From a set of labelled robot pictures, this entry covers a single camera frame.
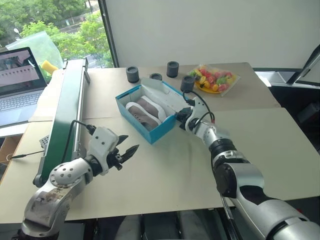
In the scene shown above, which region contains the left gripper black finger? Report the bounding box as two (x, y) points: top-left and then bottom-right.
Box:
(117, 134), (129, 147)
(121, 144), (140, 165)

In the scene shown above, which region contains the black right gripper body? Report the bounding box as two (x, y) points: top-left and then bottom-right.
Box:
(176, 106), (195, 129)

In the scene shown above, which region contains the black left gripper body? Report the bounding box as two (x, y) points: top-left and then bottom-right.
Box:
(106, 146), (126, 172)

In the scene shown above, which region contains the grey shoe with white sole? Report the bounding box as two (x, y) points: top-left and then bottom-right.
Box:
(136, 96), (169, 120)
(124, 101), (164, 131)

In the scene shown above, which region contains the blue shoe box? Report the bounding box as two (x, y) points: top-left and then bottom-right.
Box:
(114, 76), (187, 145)

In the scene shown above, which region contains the green conveyor belt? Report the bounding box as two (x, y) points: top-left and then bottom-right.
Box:
(32, 56), (91, 188)

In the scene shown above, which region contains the yellow plastic plate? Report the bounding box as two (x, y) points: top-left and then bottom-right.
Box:
(194, 80), (224, 95)

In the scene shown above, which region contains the clear bag of toy fruit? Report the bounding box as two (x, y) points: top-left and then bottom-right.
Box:
(187, 63), (241, 97)

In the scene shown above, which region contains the dark grey rounded shape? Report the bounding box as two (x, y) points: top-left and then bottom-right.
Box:
(117, 213), (151, 240)
(178, 209), (213, 240)

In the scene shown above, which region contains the beige cardboard sheet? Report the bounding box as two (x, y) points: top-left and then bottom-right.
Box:
(28, 69), (66, 123)

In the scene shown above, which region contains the grey side desk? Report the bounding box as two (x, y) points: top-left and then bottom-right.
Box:
(253, 67), (320, 88)

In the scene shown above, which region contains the yellow sponge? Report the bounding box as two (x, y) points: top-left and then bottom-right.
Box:
(41, 59), (60, 74)

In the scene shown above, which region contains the white side table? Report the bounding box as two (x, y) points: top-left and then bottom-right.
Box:
(0, 119), (30, 138)

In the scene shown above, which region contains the grey open laptop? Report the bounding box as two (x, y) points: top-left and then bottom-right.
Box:
(0, 46), (48, 127)

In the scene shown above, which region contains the translucent green plastic bag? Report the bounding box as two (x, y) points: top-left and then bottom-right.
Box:
(5, 30), (63, 70)

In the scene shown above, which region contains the black framed monitor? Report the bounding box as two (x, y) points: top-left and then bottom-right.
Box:
(286, 43), (320, 86)

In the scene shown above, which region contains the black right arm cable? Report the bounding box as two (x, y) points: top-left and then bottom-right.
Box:
(181, 89), (216, 126)

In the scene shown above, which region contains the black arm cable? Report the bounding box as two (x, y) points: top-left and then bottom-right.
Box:
(181, 89), (216, 126)
(60, 119), (98, 163)

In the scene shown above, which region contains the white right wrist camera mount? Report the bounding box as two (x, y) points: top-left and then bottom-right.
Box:
(184, 96), (209, 132)

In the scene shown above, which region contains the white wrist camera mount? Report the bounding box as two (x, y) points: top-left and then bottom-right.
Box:
(87, 126), (120, 176)
(184, 96), (209, 132)

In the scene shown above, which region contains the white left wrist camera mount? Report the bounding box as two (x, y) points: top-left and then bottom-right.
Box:
(87, 126), (120, 176)

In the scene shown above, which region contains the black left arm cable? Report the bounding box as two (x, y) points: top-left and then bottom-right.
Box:
(60, 119), (98, 163)

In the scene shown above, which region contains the perforated metal bracket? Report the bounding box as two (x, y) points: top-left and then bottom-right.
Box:
(39, 134), (51, 152)

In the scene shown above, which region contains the thin black cable with plug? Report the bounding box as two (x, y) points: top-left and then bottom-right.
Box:
(9, 149), (47, 161)

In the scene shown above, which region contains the black window frame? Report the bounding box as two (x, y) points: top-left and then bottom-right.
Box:
(97, 0), (121, 69)

